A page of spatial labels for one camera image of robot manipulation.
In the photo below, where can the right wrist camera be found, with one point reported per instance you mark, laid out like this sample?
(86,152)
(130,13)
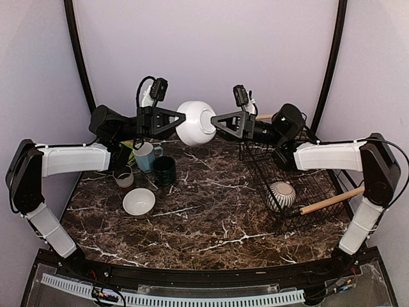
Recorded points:
(244,99)

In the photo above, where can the right black frame post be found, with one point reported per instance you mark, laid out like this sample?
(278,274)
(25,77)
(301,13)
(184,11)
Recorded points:
(331,65)

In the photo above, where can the black wire dish rack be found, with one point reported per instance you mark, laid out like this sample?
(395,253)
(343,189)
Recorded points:
(311,187)

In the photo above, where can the left black frame post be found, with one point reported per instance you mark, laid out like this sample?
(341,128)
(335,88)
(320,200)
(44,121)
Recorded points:
(78,55)

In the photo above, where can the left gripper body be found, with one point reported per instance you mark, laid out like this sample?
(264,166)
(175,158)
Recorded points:
(144,128)

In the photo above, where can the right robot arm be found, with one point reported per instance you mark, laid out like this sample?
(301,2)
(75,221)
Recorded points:
(371,156)

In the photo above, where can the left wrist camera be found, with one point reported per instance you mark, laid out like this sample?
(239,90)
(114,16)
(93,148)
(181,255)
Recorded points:
(155,92)

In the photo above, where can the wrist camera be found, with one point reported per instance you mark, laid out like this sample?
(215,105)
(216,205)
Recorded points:
(155,92)
(244,99)

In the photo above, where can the front wooden rack handle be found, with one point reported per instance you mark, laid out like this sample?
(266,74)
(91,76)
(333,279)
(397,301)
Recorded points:
(331,201)

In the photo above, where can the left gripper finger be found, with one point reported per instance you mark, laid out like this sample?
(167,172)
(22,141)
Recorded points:
(165,125)
(169,116)

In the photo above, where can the brown ceramic cup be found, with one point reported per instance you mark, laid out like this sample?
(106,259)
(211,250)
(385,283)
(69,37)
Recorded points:
(124,178)

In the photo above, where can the rear wooden rack handle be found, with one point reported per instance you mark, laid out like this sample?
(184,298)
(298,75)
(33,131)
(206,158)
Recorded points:
(265,117)

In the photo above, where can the light blue mug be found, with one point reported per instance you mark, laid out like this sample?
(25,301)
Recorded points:
(145,153)

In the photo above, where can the black frame post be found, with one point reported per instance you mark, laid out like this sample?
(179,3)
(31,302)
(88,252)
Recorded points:
(78,55)
(331,65)

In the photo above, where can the striped ceramic bowl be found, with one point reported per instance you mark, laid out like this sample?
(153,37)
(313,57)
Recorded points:
(282,196)

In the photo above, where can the wooden rack handle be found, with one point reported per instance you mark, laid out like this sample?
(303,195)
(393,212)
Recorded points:
(331,201)
(265,117)

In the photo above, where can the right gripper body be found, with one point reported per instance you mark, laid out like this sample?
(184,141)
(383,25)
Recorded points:
(255,134)

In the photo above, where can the white ceramic bowl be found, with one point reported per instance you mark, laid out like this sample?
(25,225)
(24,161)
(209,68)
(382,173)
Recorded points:
(197,128)

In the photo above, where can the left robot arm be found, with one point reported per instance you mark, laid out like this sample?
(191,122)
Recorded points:
(32,162)

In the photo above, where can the white slotted cable duct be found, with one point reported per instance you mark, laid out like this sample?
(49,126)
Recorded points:
(147,295)

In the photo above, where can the lime green plastic plate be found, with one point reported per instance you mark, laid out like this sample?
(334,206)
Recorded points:
(131,159)

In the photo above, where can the beige ceramic bowl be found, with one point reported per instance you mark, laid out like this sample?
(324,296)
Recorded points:
(139,203)

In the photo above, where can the dark green cup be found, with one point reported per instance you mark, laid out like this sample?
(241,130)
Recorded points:
(164,168)

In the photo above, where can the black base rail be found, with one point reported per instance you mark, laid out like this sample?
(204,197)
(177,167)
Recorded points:
(304,275)

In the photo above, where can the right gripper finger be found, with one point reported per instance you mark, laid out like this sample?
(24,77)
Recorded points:
(229,119)
(225,130)

